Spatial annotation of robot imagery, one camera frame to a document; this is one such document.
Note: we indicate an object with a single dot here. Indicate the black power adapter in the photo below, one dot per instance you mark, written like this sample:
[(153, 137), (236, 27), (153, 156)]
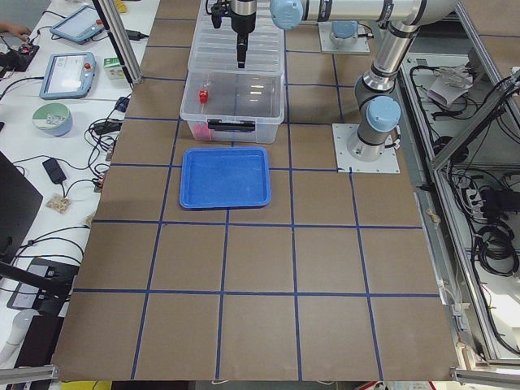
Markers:
[(54, 171)]

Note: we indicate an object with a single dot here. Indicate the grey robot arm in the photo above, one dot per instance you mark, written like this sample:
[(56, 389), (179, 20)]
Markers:
[(380, 113)]

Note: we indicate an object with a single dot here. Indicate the yellow toy piece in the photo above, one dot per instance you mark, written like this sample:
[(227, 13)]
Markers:
[(120, 6)]

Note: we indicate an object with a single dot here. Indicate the teach pendant far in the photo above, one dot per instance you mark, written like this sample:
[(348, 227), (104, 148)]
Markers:
[(80, 26)]

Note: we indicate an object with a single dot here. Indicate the green white carton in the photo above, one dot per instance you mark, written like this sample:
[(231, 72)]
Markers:
[(113, 68)]

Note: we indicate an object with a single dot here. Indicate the clear plastic storage box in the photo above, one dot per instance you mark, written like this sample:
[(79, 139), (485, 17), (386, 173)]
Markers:
[(241, 107)]

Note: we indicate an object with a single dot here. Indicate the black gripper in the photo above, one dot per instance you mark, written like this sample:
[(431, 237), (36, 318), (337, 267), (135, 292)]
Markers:
[(242, 21)]

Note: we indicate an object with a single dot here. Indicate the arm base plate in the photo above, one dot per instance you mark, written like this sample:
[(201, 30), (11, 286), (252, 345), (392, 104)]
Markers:
[(354, 156), (344, 37)]

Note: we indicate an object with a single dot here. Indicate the red block in box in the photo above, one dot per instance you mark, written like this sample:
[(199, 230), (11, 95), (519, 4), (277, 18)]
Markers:
[(201, 132)]

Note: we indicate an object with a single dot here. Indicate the red block from tray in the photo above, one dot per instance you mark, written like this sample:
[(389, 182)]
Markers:
[(203, 96)]

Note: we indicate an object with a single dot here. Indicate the teach pendant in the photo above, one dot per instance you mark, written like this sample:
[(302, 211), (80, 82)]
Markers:
[(80, 26), (68, 76)]

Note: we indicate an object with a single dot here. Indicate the aluminium frame post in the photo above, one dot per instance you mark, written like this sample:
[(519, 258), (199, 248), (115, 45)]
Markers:
[(115, 29)]

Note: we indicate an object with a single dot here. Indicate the blue plastic tray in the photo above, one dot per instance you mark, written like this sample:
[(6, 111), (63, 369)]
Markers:
[(225, 177)]

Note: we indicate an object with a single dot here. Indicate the teach pendant near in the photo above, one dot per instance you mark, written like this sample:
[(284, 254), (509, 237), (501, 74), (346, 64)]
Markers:
[(68, 76)]

